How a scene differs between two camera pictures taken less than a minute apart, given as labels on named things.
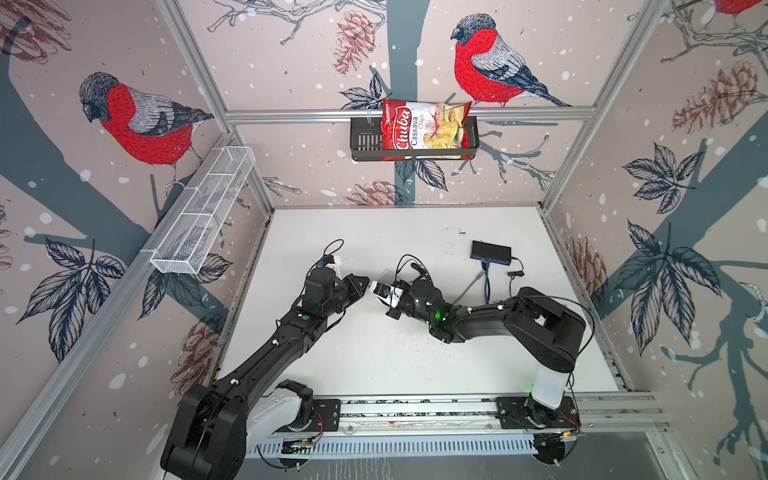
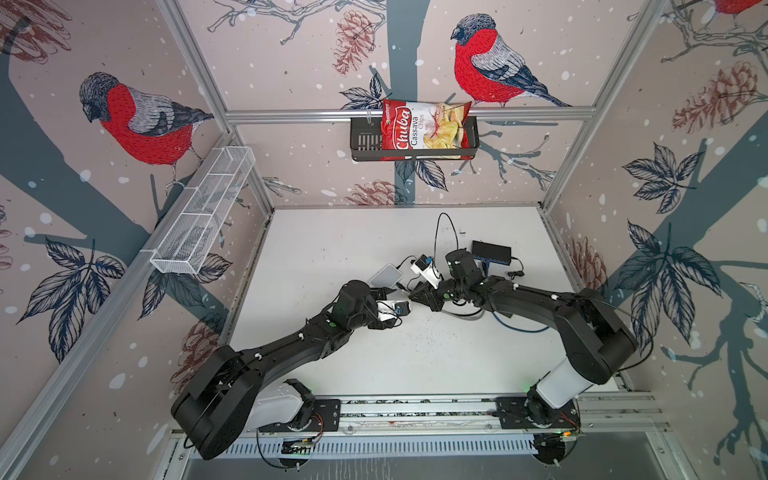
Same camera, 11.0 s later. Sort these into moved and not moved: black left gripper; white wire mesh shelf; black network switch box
Moved: black left gripper
Not moved: black network switch box; white wire mesh shelf
